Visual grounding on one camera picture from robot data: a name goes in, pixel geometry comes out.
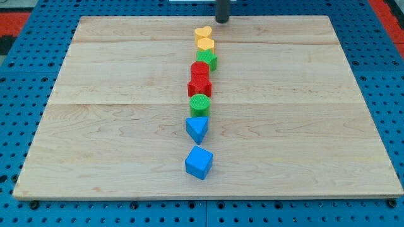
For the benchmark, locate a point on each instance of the yellow hexagon block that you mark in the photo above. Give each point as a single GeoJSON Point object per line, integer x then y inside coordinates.
{"type": "Point", "coordinates": [206, 44]}

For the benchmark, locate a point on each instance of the green cylinder block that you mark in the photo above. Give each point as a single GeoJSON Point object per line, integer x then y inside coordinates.
{"type": "Point", "coordinates": [199, 105]}

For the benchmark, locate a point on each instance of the blue triangle block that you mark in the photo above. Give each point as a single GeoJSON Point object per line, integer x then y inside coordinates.
{"type": "Point", "coordinates": [197, 127]}

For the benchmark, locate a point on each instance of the red star block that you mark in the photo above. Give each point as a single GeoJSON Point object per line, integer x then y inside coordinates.
{"type": "Point", "coordinates": [199, 85]}

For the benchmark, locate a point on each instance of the red cylinder block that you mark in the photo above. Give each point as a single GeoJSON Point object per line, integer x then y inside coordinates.
{"type": "Point", "coordinates": [199, 69]}

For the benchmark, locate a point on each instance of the blue cube block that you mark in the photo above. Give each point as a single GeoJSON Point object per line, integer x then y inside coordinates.
{"type": "Point", "coordinates": [199, 162]}

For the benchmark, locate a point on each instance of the green star block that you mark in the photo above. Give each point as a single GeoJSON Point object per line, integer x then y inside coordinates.
{"type": "Point", "coordinates": [208, 57]}

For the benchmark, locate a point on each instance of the yellow heart block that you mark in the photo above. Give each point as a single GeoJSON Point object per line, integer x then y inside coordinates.
{"type": "Point", "coordinates": [203, 32]}

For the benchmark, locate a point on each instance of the wooden board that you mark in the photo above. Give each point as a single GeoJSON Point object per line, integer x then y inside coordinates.
{"type": "Point", "coordinates": [288, 120]}

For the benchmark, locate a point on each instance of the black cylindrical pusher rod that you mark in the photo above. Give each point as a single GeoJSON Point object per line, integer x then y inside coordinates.
{"type": "Point", "coordinates": [222, 12]}

